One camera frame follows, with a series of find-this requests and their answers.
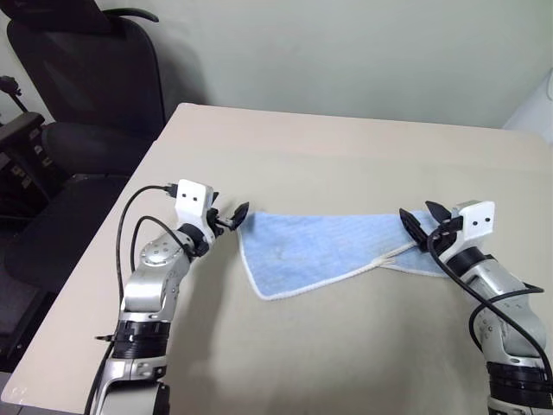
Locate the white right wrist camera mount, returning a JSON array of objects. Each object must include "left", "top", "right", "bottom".
[{"left": 450, "top": 200, "right": 496, "bottom": 254}]

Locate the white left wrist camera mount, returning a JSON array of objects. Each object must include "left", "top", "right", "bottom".
[{"left": 174, "top": 178, "right": 219, "bottom": 241}]

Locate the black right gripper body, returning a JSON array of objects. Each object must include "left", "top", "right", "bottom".
[{"left": 419, "top": 215, "right": 465, "bottom": 256}]

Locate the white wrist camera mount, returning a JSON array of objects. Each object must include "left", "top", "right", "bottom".
[
  {"left": 174, "top": 178, "right": 219, "bottom": 241},
  {"left": 450, "top": 200, "right": 496, "bottom": 254}
]

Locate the black office chair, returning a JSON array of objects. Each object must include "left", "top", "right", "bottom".
[{"left": 5, "top": 0, "right": 168, "bottom": 176}]

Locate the light blue towel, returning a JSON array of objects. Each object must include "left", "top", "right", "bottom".
[{"left": 236, "top": 207, "right": 448, "bottom": 302}]

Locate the black padded seat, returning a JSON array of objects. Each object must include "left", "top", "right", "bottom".
[{"left": 3, "top": 172, "right": 131, "bottom": 288}]

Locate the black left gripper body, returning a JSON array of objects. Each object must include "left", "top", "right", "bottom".
[{"left": 206, "top": 207, "right": 231, "bottom": 237}]

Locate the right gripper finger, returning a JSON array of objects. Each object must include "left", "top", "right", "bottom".
[
  {"left": 398, "top": 207, "right": 431, "bottom": 253},
  {"left": 424, "top": 200, "right": 453, "bottom": 225}
]

